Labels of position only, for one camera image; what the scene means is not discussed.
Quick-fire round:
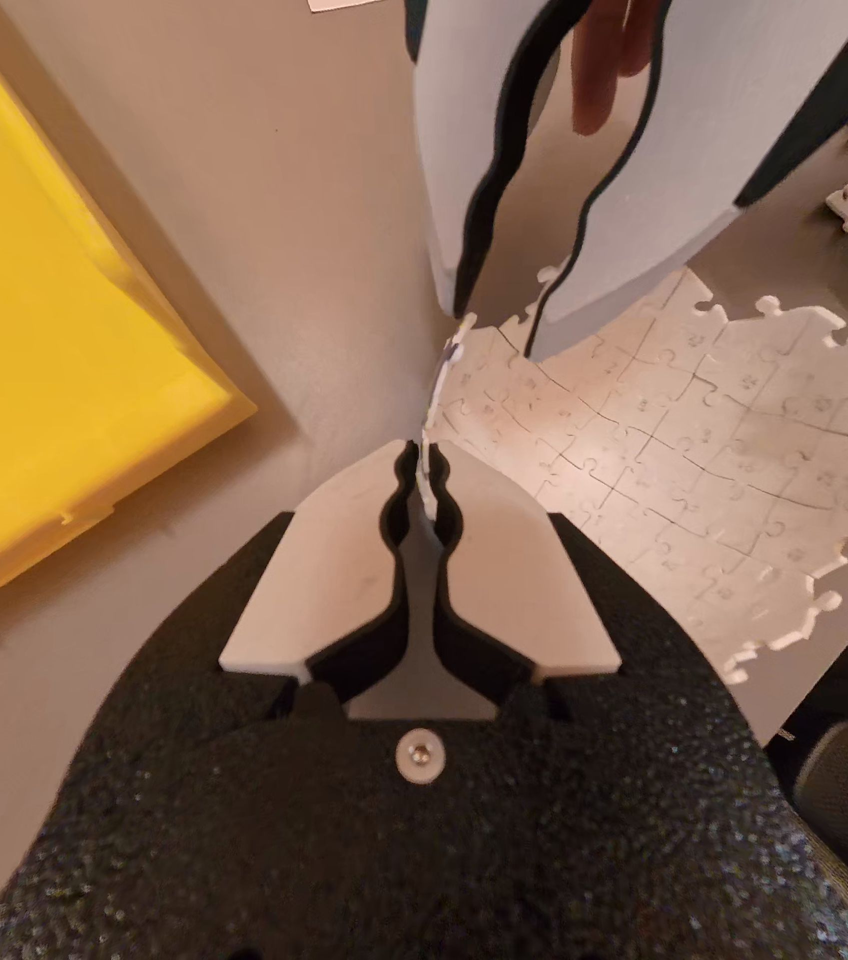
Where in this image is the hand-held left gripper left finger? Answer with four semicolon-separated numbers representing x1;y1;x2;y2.
217;438;420;705

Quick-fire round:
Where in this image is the yellow plastic bin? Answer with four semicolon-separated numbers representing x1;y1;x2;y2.
0;7;258;624

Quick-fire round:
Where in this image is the person's right hand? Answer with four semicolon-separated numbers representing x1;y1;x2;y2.
571;0;668;138

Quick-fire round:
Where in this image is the partly built puzzle ball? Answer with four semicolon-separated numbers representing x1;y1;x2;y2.
416;258;848;685

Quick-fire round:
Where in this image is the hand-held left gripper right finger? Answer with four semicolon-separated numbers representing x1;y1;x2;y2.
430;441;625;708

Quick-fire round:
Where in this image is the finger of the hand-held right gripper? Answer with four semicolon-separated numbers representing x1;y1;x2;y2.
525;0;848;361
413;0;554;320

